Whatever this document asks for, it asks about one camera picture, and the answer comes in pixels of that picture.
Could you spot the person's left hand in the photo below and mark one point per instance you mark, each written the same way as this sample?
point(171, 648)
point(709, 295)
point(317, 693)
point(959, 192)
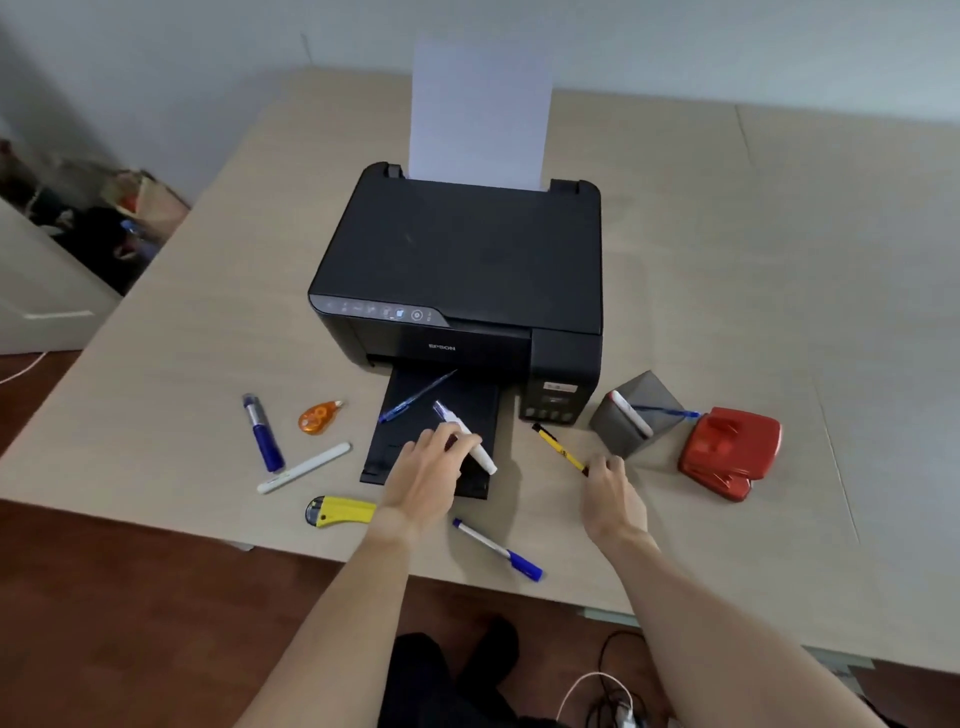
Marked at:
point(420, 484)

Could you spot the person's right hand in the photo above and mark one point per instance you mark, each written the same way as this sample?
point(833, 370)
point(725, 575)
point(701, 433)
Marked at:
point(615, 506)

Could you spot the person's left thumb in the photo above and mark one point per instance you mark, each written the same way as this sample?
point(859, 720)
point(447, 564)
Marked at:
point(466, 447)

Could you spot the person's right thumb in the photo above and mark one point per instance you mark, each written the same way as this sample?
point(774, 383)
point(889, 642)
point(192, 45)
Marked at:
point(587, 491)

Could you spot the white marker with clear cap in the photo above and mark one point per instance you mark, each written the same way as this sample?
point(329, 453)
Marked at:
point(486, 456)

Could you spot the yellow and black pen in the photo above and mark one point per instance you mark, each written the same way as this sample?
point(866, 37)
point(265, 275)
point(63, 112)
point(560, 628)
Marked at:
point(559, 446)

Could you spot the person's left forearm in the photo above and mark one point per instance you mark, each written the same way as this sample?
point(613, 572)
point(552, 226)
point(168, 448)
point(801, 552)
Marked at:
point(352, 622)

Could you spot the person's right forearm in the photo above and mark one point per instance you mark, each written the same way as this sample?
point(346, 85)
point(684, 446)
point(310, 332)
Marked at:
point(712, 637)

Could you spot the clear blue ballpoint pen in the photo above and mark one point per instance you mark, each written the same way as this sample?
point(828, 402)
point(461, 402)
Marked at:
point(415, 398)

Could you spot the grey pen holder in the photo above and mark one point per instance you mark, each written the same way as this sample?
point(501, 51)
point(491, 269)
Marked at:
point(626, 427)

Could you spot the white marker with red stripe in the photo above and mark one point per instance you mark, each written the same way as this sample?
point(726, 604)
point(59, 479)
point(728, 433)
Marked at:
point(631, 413)

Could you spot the white marker with blue cap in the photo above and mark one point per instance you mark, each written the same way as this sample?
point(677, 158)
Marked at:
point(495, 548)

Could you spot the yellow utility knife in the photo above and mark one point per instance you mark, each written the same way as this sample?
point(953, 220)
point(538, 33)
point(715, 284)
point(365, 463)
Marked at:
point(345, 511)

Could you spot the red hole punch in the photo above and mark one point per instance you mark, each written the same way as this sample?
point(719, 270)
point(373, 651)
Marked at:
point(731, 446)

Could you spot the orange correction tape dispenser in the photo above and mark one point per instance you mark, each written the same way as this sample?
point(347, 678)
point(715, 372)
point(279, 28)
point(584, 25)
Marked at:
point(318, 418)

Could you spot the slim white pen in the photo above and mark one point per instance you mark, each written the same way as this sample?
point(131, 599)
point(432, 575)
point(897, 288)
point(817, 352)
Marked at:
point(304, 468)

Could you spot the black inkjet printer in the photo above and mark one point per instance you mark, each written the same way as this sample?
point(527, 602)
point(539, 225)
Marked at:
point(465, 255)

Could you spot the thick blue marker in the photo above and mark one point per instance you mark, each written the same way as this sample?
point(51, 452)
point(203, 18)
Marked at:
point(265, 442)

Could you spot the person's black trousers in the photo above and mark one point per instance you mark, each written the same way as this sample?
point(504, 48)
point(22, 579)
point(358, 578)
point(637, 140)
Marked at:
point(442, 682)

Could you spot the white paper sheet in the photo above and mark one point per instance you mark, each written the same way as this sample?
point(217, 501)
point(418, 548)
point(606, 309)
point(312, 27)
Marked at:
point(480, 120)

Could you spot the pile of bags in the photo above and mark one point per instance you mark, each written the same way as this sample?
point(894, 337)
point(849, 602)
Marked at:
point(112, 217)

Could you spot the white cabinet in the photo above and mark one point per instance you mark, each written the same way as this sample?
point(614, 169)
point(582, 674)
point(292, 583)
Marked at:
point(37, 292)

